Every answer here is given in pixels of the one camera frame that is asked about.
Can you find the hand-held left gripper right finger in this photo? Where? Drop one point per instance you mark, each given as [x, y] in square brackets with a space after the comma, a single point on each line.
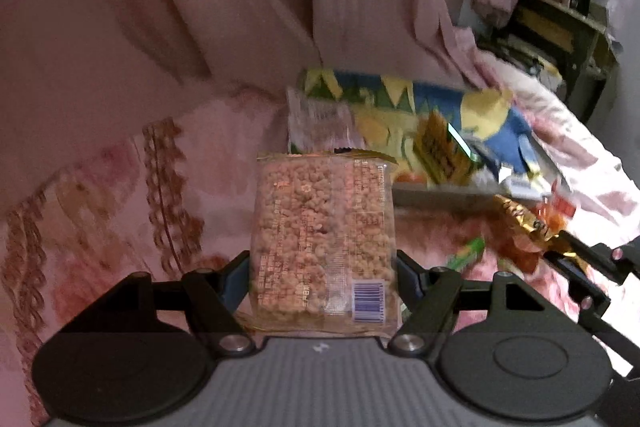
[407, 276]

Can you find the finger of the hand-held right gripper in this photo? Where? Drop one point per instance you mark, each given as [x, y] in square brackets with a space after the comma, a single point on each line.
[600, 257]
[585, 292]

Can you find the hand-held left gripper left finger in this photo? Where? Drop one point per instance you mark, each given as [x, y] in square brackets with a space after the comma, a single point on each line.
[239, 282]

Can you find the gold candy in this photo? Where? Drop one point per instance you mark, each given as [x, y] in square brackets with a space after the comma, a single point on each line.
[525, 217]

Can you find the puffed rice cake packet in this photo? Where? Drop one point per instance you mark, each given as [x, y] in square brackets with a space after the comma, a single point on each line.
[320, 237]

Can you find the yellow snack packet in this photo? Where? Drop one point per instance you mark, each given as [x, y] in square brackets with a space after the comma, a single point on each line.
[440, 152]

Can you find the colourful cardboard box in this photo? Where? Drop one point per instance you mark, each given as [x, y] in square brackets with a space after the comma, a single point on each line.
[390, 107]

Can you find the clear white snack packet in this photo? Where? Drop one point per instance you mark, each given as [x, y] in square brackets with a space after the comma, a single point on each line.
[320, 122]

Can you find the green snack stick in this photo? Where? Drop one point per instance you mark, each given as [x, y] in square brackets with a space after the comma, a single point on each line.
[466, 253]

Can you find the orange red snack packet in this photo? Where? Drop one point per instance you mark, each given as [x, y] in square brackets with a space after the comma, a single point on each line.
[522, 252]

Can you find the pink floral bedsheet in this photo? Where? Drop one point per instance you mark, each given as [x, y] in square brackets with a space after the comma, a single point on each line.
[100, 207]

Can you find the dark wooden desk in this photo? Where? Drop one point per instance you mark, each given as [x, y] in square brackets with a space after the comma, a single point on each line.
[560, 37]

